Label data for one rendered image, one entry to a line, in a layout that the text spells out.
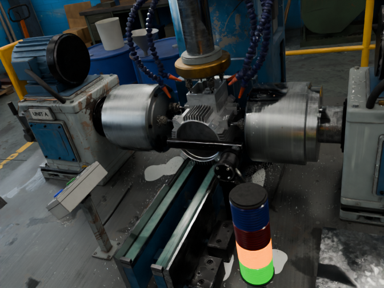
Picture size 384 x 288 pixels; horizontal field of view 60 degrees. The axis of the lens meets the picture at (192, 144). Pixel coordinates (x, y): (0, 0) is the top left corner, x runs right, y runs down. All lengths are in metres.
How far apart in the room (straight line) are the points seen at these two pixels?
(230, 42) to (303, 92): 0.40
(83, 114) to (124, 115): 0.18
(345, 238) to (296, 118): 0.32
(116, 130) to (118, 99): 0.11
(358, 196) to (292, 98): 0.33
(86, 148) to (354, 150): 0.91
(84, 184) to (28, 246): 0.41
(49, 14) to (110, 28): 4.97
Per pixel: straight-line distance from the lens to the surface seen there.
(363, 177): 1.00
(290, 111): 0.95
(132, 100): 1.16
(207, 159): 1.12
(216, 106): 1.09
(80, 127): 1.28
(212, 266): 0.91
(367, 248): 0.88
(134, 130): 1.15
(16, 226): 1.41
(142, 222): 0.97
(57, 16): 7.95
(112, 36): 3.16
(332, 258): 0.84
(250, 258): 0.60
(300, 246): 1.02
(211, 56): 1.05
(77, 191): 0.94
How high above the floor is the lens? 1.56
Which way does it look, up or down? 31 degrees down
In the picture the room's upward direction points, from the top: 12 degrees counter-clockwise
